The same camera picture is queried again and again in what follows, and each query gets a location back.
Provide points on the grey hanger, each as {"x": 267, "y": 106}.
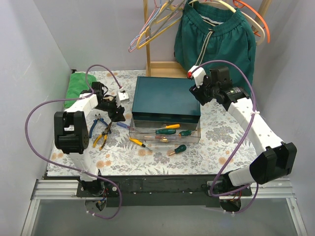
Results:
{"x": 168, "y": 16}

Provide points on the teal drawer box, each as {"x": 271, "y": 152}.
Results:
{"x": 165, "y": 100}

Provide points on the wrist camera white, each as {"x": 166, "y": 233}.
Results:
{"x": 122, "y": 97}
{"x": 197, "y": 73}

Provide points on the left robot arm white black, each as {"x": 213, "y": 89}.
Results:
{"x": 72, "y": 135}

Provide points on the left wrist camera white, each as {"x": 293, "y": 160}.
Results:
{"x": 122, "y": 97}

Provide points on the orange handled screwdriver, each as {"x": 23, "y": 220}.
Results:
{"x": 173, "y": 126}

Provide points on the clear acrylic drawer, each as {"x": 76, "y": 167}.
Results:
{"x": 141, "y": 126}

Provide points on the long green screwdriver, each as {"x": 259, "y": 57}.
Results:
{"x": 166, "y": 131}

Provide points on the green shorts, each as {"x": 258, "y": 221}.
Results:
{"x": 207, "y": 34}

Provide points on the yellow black screwdriver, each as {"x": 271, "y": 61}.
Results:
{"x": 139, "y": 143}

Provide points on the green folded cloth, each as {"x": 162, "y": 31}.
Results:
{"x": 77, "y": 84}

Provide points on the stubby green screwdriver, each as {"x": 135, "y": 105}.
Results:
{"x": 178, "y": 150}

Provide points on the orange hanger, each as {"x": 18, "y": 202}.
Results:
{"x": 259, "y": 14}

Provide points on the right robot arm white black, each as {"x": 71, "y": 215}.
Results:
{"x": 275, "y": 158}

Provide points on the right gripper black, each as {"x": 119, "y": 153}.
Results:
{"x": 198, "y": 93}

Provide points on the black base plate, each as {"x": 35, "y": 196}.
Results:
{"x": 165, "y": 190}

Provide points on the yellow handled pliers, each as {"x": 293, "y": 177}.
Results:
{"x": 104, "y": 136}

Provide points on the aluminium rail frame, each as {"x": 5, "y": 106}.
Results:
{"x": 160, "y": 206}

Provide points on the pink hanger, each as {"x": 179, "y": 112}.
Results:
{"x": 147, "y": 19}

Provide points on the cream hanger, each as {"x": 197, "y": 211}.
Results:
{"x": 260, "y": 31}

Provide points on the wooden rack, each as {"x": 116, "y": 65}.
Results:
{"x": 162, "y": 68}

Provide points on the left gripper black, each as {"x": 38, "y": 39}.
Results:
{"x": 115, "y": 113}

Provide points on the blue handled cutters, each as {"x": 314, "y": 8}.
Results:
{"x": 97, "y": 118}

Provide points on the small green screwdriver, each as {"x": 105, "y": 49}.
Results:
{"x": 186, "y": 133}

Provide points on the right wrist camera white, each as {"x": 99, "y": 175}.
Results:
{"x": 197, "y": 73}

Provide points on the blue red screwdriver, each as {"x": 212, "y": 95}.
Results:
{"x": 162, "y": 138}
{"x": 123, "y": 125}

